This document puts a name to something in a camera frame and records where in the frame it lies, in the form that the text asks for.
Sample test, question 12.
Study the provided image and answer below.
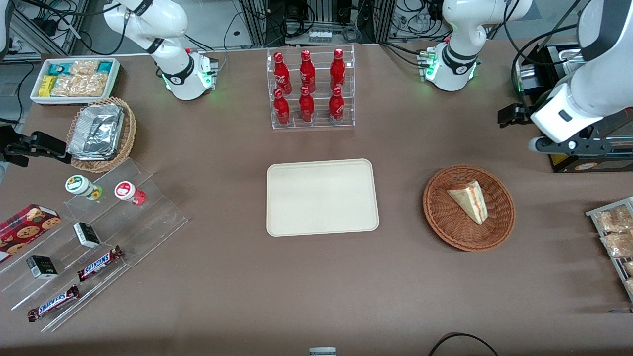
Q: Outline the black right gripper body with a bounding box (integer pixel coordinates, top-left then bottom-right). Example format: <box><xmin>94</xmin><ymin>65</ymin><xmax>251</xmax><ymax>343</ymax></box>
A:
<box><xmin>0</xmin><ymin>141</ymin><xmax>31</xmax><ymax>167</ymax></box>

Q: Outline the triangular sandwich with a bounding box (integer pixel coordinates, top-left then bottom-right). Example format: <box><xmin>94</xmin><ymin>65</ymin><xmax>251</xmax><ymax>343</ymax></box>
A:
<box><xmin>447</xmin><ymin>180</ymin><xmax>488</xmax><ymax>225</ymax></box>

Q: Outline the light tan wicker basket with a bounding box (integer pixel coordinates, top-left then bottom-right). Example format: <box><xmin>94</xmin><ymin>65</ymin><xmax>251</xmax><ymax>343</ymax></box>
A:
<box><xmin>67</xmin><ymin>97</ymin><xmax>136</xmax><ymax>173</ymax></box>

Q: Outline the brown round wicker basket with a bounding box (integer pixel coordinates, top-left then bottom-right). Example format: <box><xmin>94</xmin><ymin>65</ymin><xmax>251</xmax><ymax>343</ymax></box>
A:
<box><xmin>423</xmin><ymin>165</ymin><xmax>516</xmax><ymax>252</ymax></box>

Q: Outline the beige plastic tray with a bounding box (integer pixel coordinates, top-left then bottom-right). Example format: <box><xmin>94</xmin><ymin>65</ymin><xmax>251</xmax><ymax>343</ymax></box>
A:
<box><xmin>266</xmin><ymin>158</ymin><xmax>380</xmax><ymax>237</ymax></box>

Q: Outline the green lid cup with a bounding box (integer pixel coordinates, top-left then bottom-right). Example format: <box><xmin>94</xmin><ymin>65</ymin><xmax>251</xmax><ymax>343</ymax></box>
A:
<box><xmin>65</xmin><ymin>175</ymin><xmax>103</xmax><ymax>200</ymax></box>

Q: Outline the aluminium foil container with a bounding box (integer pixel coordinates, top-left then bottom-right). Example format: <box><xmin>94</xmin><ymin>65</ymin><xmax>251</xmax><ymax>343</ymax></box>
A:
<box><xmin>68</xmin><ymin>104</ymin><xmax>124</xmax><ymax>160</ymax></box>

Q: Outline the clear cracker bag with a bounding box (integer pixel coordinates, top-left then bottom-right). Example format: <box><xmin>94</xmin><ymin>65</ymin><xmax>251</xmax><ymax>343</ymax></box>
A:
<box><xmin>74</xmin><ymin>72</ymin><xmax>109</xmax><ymax>97</ymax></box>
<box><xmin>69</xmin><ymin>60</ymin><xmax>99</xmax><ymax>76</ymax></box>
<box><xmin>51</xmin><ymin>74</ymin><xmax>80</xmax><ymax>97</ymax></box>

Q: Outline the black food warmer machine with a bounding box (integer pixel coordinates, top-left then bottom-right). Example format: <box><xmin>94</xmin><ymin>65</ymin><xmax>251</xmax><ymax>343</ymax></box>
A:
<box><xmin>514</xmin><ymin>44</ymin><xmax>633</xmax><ymax>173</ymax></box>

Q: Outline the red lid cup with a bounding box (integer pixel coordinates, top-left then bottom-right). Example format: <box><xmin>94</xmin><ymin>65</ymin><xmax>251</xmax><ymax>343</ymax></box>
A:
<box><xmin>114</xmin><ymin>181</ymin><xmax>146</xmax><ymax>206</ymax></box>

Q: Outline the red cookie box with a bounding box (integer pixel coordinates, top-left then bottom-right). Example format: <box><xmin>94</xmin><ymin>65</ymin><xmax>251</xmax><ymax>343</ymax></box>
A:
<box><xmin>0</xmin><ymin>204</ymin><xmax>62</xmax><ymax>263</ymax></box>

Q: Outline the small black carton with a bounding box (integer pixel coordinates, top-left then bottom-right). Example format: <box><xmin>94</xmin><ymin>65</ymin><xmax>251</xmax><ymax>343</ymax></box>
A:
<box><xmin>73</xmin><ymin>222</ymin><xmax>101</xmax><ymax>248</ymax></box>
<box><xmin>26</xmin><ymin>255</ymin><xmax>58</xmax><ymax>280</ymax></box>

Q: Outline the white rectangular snack bin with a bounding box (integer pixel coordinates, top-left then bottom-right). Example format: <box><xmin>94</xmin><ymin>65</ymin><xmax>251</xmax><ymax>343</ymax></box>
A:
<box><xmin>30</xmin><ymin>58</ymin><xmax>121</xmax><ymax>106</ymax></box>

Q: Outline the clear acrylic stepped display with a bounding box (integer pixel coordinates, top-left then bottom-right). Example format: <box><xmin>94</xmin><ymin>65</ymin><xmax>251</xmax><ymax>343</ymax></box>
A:
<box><xmin>0</xmin><ymin>157</ymin><xmax>189</xmax><ymax>333</ymax></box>

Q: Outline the snickers chocolate bar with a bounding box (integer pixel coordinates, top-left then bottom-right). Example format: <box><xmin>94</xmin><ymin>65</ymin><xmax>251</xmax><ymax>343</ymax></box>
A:
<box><xmin>27</xmin><ymin>285</ymin><xmax>80</xmax><ymax>322</ymax></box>
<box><xmin>77</xmin><ymin>246</ymin><xmax>123</xmax><ymax>282</ymax></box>

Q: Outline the red cola bottle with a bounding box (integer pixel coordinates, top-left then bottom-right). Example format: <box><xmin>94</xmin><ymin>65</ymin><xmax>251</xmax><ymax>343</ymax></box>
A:
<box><xmin>329</xmin><ymin>87</ymin><xmax>345</xmax><ymax>124</ymax></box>
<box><xmin>299</xmin><ymin>86</ymin><xmax>315</xmax><ymax>124</ymax></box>
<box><xmin>330</xmin><ymin>48</ymin><xmax>346</xmax><ymax>91</ymax></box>
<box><xmin>300</xmin><ymin>49</ymin><xmax>316</xmax><ymax>93</ymax></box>
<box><xmin>273</xmin><ymin>52</ymin><xmax>292</xmax><ymax>95</ymax></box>
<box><xmin>273</xmin><ymin>88</ymin><xmax>291</xmax><ymax>126</ymax></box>

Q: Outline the clear acrylic bottle rack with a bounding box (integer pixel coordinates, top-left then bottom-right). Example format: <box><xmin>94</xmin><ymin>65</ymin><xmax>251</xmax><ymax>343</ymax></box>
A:
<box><xmin>267</xmin><ymin>44</ymin><xmax>356</xmax><ymax>130</ymax></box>

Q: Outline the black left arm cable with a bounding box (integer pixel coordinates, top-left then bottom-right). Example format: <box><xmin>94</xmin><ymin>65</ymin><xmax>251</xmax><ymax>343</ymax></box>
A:
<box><xmin>509</xmin><ymin>0</ymin><xmax>585</xmax><ymax>97</ymax></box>

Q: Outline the grey wire rack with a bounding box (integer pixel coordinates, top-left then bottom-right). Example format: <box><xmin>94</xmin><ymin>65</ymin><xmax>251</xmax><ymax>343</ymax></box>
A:
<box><xmin>586</xmin><ymin>197</ymin><xmax>633</xmax><ymax>303</ymax></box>

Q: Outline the black table cable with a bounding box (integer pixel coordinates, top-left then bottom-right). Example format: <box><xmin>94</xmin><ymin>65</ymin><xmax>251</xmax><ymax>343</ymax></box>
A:
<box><xmin>428</xmin><ymin>332</ymin><xmax>500</xmax><ymax>356</ymax></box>

